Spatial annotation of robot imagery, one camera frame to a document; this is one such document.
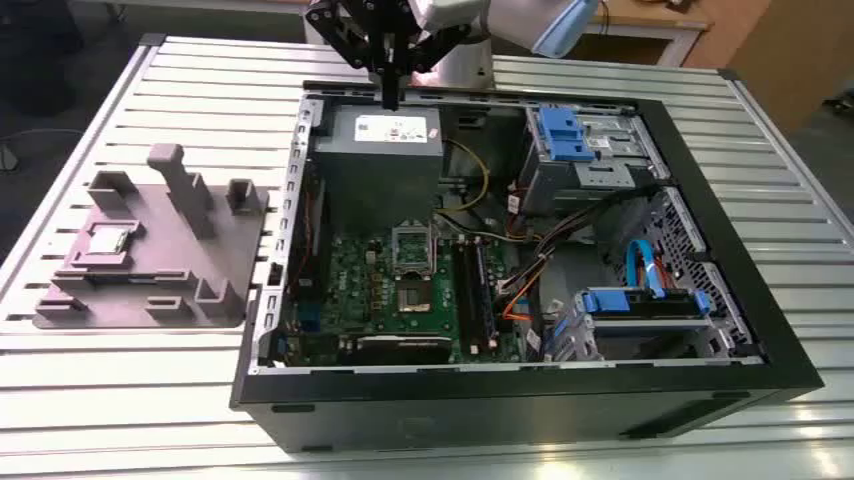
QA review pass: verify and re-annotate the blue plastic drive latch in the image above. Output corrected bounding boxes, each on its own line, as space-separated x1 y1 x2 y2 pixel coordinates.
537 106 597 165

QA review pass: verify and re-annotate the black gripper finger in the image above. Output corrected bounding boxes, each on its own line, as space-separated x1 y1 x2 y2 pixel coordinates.
306 0 395 110
393 27 482 110

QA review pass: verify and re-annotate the blue floor cable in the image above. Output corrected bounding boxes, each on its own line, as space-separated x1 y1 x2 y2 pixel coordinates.
0 127 88 151

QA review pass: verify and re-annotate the grey plastic parts rack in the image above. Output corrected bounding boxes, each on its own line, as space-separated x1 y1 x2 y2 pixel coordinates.
31 143 273 330

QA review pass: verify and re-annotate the black PC case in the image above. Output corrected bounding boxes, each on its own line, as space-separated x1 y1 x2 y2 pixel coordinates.
230 79 826 454

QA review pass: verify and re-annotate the black RAM slot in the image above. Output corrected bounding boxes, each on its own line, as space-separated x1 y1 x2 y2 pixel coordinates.
453 238 477 352
459 238 482 352
470 238 495 349
477 238 501 348

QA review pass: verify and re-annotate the yellow wire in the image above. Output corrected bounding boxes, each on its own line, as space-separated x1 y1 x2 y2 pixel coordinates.
437 138 493 215

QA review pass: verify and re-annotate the brown wooden cabinet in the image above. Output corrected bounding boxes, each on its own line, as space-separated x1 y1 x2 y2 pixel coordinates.
684 0 854 137

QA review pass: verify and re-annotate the grey power supply unit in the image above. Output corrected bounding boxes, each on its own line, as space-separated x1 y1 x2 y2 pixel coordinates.
311 105 446 236

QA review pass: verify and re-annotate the green motherboard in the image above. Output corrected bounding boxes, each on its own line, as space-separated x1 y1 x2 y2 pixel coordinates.
277 232 529 366

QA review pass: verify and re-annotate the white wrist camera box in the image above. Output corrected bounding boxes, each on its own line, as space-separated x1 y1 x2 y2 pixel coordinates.
405 0 497 37

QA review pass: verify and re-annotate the black graphics card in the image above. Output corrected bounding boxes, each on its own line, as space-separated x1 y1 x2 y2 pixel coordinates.
337 332 455 366

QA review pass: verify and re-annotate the black white wire bundle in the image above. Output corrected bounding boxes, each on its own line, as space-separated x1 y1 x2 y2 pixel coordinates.
437 209 536 244

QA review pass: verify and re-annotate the silver square CPU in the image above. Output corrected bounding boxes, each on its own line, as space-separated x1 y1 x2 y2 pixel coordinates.
88 225 130 254

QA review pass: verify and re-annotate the metal socket cover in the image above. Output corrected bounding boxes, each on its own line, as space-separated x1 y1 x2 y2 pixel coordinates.
391 219 439 279

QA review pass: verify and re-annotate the blue SATA wire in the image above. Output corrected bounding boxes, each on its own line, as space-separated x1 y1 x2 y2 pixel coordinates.
625 237 670 300

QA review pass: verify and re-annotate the grey metal drive cage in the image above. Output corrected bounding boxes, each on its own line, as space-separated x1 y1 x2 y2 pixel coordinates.
518 102 674 217

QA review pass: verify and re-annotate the black disk in blue carrier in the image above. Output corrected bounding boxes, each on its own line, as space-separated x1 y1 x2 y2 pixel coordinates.
574 285 713 322

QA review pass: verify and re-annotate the orange wire bundle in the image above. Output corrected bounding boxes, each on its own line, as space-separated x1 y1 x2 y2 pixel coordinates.
497 249 557 322

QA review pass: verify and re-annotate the grey metal disk bay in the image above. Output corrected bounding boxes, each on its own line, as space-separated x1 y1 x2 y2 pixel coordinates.
546 294 760 362

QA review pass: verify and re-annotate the black cable bundle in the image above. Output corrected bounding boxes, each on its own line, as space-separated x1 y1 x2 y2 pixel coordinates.
506 184 669 261

